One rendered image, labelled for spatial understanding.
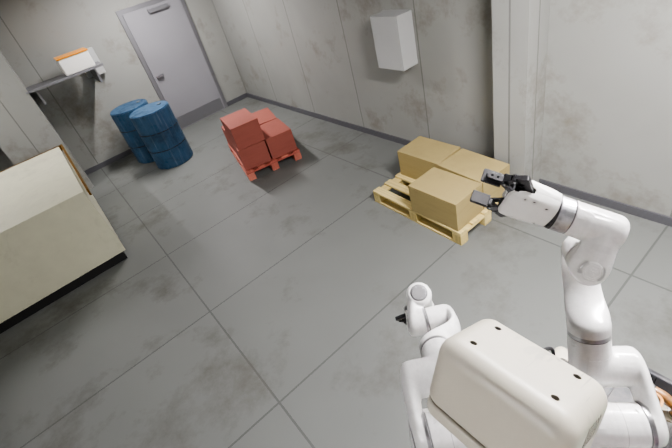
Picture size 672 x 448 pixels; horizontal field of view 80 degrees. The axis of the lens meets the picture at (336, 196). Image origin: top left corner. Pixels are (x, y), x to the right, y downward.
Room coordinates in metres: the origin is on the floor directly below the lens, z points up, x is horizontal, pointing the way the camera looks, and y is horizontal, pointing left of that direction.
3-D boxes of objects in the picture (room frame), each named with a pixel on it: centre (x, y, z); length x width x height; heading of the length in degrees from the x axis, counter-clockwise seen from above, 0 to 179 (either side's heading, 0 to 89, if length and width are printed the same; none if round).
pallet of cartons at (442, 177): (3.24, -1.00, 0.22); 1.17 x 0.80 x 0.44; 30
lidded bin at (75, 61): (6.63, 3.15, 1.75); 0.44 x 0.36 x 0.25; 120
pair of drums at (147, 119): (6.45, 2.58, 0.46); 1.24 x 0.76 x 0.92; 30
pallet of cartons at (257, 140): (5.46, 0.85, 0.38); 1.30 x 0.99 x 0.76; 28
